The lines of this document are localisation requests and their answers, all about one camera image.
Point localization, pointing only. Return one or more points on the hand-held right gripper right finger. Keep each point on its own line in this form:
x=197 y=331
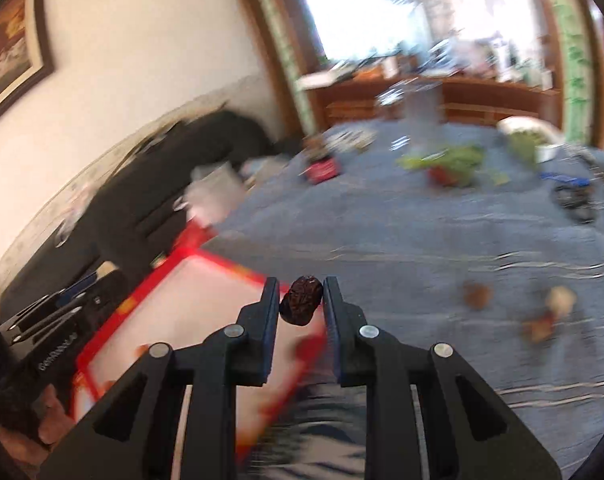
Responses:
x=332 y=330

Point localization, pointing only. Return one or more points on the red packet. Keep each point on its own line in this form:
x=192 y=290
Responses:
x=324 y=170

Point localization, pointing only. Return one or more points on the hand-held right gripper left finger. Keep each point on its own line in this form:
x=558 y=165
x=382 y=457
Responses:
x=267 y=330

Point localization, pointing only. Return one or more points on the framed wall picture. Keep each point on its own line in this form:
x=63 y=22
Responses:
x=9 y=45

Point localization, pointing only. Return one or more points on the wrinkled dark red date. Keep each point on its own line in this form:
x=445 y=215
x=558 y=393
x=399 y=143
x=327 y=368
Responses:
x=302 y=302

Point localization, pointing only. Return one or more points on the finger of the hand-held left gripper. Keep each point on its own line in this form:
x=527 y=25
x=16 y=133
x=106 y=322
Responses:
x=47 y=305
x=52 y=322

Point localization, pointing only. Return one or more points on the beige sugarcane chunk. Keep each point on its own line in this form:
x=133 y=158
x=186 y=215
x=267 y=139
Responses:
x=561 y=301

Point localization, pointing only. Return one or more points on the wooden sideboard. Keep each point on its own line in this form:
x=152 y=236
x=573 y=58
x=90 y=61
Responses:
x=431 y=97

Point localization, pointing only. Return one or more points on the brown longan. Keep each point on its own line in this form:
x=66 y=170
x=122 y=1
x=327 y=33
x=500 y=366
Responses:
x=476 y=295

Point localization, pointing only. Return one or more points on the clear glass pitcher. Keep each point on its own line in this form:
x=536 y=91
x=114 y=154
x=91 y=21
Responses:
x=421 y=105

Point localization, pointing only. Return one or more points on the person's left hand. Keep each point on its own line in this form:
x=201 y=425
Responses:
x=49 y=417

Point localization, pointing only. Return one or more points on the green leafy vegetable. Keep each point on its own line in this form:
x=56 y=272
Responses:
x=444 y=160

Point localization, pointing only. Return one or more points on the smooth dark red date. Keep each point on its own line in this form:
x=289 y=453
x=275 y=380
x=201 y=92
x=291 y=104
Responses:
x=537 y=330

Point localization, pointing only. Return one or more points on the black chair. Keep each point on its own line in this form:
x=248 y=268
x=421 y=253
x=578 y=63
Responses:
x=147 y=200

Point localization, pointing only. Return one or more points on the red-rimmed white tray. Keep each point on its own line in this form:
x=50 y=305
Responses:
x=192 y=310

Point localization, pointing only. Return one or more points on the green cloth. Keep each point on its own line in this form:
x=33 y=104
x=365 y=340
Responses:
x=521 y=145

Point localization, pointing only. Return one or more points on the black scissors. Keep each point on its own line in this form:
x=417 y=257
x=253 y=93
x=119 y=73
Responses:
x=574 y=200

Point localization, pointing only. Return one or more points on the white bowl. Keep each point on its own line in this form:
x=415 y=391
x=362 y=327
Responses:
x=529 y=132

